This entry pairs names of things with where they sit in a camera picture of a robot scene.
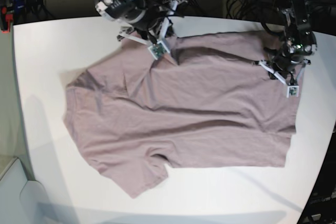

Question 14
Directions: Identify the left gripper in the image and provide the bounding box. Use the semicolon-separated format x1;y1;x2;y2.
268;53;304;79

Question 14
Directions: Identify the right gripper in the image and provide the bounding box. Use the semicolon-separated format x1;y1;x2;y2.
125;7;176;42

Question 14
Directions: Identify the pink t-shirt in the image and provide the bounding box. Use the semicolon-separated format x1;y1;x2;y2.
64;31;300;198

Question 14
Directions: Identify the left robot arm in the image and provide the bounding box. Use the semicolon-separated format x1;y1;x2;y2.
262;0;317;80

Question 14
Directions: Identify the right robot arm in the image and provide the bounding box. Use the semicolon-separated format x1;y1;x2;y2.
95;0;179;40

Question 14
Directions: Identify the red and black clamp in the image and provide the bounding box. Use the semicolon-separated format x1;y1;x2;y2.
1;6;14;33

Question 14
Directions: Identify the white bin corner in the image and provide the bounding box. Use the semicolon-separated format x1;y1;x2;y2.
1;159;50;223

